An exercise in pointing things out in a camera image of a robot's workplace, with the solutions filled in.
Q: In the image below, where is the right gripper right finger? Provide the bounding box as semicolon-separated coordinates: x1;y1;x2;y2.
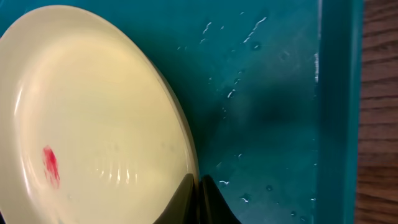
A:
199;175;241;224

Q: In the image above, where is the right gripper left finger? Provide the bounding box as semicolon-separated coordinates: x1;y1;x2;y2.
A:
154;174;196;224

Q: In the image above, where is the teal plastic serving tray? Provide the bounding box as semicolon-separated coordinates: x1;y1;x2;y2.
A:
0;0;364;224

